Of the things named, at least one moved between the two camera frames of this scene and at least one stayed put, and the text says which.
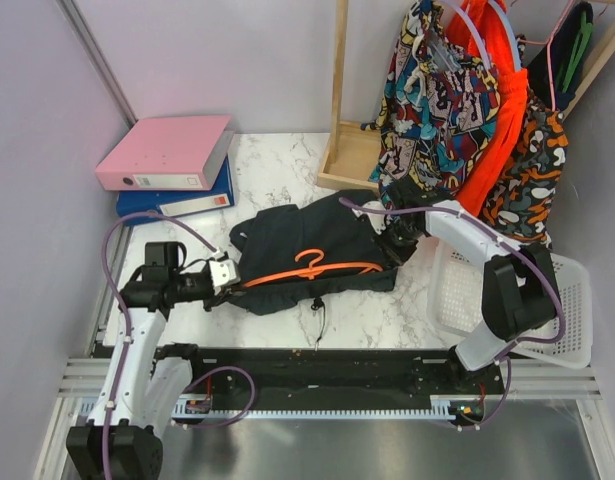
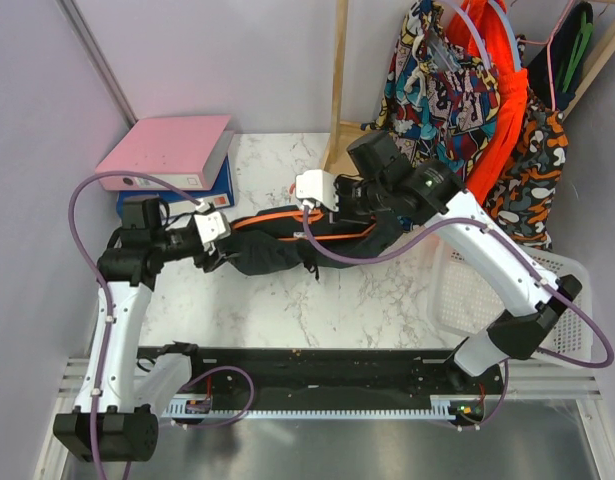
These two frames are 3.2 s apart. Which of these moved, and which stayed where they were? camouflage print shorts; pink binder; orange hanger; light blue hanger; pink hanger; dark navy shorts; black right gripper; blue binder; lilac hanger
Moved: black right gripper; dark navy shorts; orange hanger
Stayed: pink hanger; light blue hanger; pink binder; camouflage print shorts; lilac hanger; blue binder
